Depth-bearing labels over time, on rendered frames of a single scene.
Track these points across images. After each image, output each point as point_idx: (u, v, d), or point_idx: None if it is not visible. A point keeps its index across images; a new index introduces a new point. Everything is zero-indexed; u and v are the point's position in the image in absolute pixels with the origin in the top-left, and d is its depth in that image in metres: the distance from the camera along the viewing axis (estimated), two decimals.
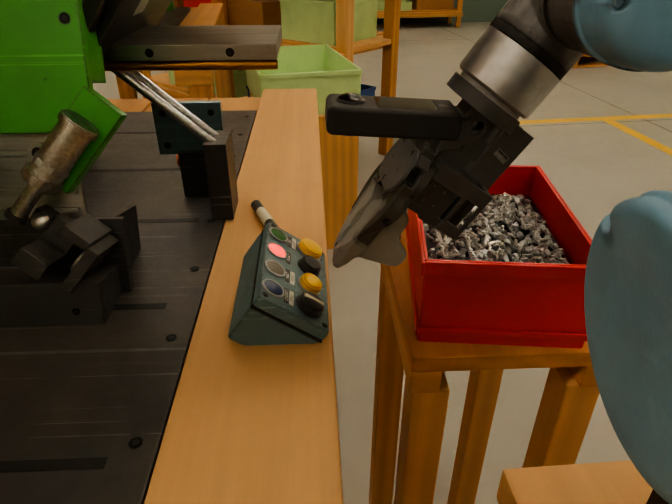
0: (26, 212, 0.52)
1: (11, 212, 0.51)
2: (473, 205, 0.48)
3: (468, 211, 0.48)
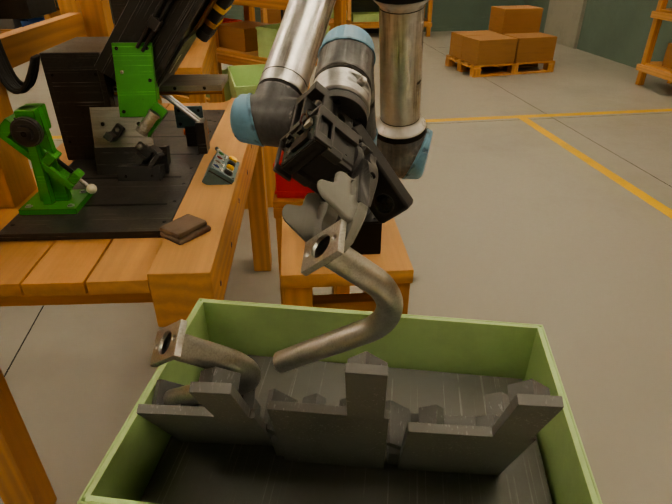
0: None
1: None
2: (286, 147, 0.58)
3: (285, 151, 0.58)
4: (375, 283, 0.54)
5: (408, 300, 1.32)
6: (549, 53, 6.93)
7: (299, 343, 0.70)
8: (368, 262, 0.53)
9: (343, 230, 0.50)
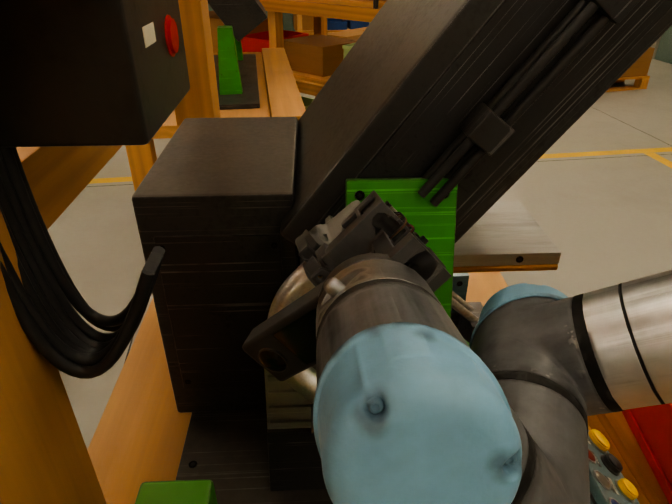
0: None
1: None
2: None
3: None
4: (295, 273, 0.55)
5: None
6: (644, 67, 5.93)
7: None
8: (303, 263, 0.53)
9: (328, 222, 0.52)
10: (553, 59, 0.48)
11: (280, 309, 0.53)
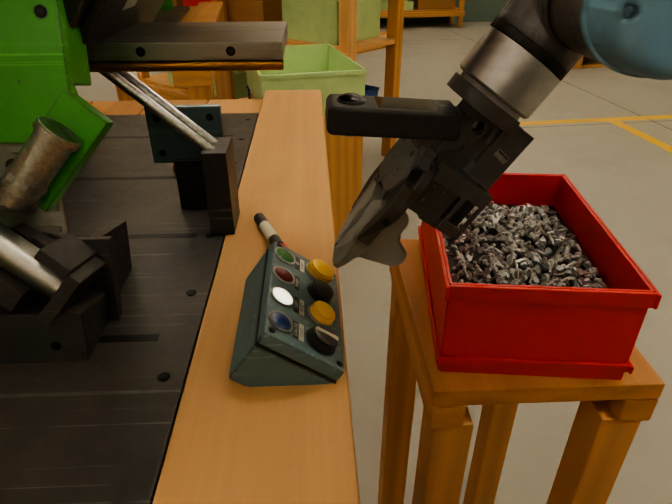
0: None
1: None
2: (473, 205, 0.48)
3: (468, 211, 0.48)
4: None
5: None
6: None
7: (21, 261, 0.45)
8: None
9: None
10: None
11: None
